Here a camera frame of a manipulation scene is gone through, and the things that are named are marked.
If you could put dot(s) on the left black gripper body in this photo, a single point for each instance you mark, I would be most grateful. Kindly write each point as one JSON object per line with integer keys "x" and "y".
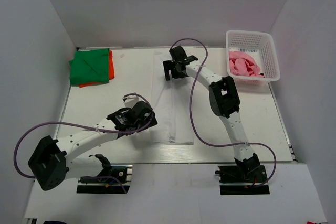
{"x": 148, "y": 118}

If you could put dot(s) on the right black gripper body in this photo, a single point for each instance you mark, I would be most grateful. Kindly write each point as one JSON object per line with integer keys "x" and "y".
{"x": 172, "y": 65}

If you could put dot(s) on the white t shirt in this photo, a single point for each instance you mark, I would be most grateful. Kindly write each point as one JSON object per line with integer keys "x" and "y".
{"x": 170, "y": 101}

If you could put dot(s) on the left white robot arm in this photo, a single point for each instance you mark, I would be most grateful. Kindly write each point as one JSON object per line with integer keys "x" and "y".
{"x": 55, "y": 160}

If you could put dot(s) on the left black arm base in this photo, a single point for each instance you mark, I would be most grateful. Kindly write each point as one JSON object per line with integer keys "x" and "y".
{"x": 115, "y": 180}

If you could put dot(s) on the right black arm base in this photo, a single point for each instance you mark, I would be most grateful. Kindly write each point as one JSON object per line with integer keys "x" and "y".
{"x": 233, "y": 183}

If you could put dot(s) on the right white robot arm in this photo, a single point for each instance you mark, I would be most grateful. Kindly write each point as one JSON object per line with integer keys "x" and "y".
{"x": 223, "y": 99}

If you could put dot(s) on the orange folded t shirt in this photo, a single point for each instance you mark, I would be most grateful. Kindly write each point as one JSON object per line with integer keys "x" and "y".
{"x": 111, "y": 73}

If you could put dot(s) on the pink t shirt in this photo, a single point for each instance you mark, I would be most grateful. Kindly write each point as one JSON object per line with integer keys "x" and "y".
{"x": 242, "y": 64}

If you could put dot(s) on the green folded t shirt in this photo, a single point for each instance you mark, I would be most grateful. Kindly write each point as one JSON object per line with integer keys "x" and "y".
{"x": 91, "y": 66}

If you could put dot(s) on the white plastic basket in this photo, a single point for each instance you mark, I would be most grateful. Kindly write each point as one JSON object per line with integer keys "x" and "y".
{"x": 260, "y": 46}

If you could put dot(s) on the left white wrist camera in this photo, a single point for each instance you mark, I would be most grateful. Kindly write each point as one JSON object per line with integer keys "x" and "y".
{"x": 130, "y": 101}

